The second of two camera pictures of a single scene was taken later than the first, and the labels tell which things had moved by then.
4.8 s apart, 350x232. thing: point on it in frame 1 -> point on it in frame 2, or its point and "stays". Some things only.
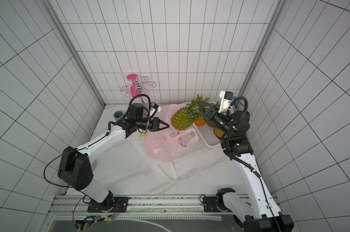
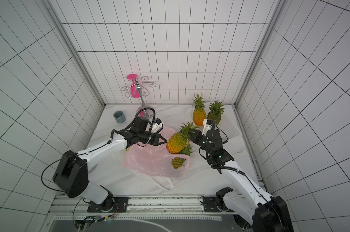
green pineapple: x=184 y=117 -> x=178 y=141
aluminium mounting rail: x=73 y=207 stays
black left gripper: x=156 y=122 -> x=157 y=136
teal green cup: x=118 y=115 stays
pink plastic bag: x=167 y=144 -> x=154 y=158
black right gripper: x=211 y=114 -> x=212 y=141
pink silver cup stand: x=138 y=87 stays
